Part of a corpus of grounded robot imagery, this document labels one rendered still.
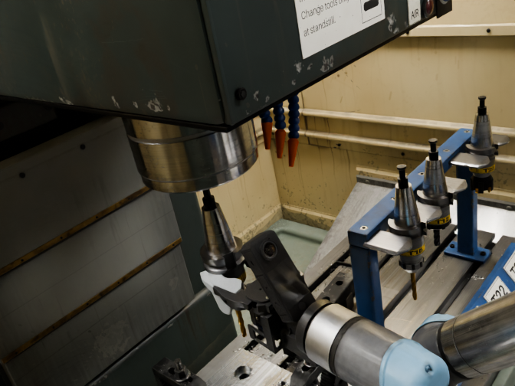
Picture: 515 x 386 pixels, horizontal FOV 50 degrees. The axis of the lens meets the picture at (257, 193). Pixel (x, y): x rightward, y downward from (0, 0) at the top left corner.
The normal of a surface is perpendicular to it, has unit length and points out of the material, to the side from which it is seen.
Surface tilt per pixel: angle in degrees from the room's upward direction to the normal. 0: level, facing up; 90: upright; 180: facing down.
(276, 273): 61
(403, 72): 90
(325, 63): 90
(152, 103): 90
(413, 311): 0
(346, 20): 90
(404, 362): 17
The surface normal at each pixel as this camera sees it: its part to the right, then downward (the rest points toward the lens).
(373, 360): -0.59, -0.45
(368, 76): -0.68, 0.43
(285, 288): 0.50, -0.23
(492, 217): -0.43, -0.62
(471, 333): -0.89, -0.19
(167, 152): -0.21, 0.48
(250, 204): 0.75, 0.18
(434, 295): -0.18, -0.88
